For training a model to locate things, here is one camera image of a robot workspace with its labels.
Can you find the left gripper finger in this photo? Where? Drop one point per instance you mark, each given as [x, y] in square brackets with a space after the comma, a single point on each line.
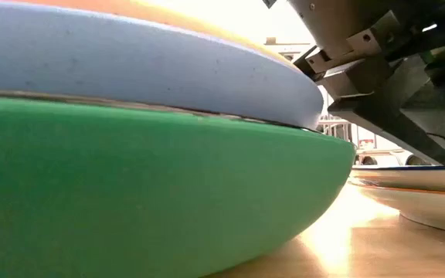
[392, 125]
[431, 100]

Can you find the white plate blue rim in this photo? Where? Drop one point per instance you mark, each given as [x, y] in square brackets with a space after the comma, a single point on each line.
[400, 179]

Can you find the white plate red rim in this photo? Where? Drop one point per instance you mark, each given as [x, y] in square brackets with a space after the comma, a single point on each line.
[439, 212]

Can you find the small red box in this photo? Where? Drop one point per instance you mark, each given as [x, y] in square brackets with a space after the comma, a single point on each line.
[365, 143]

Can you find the horizontal ceiling beam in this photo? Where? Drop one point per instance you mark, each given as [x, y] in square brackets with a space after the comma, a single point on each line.
[270, 40]

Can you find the green plate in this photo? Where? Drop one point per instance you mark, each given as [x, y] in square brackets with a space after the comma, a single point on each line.
[130, 193]

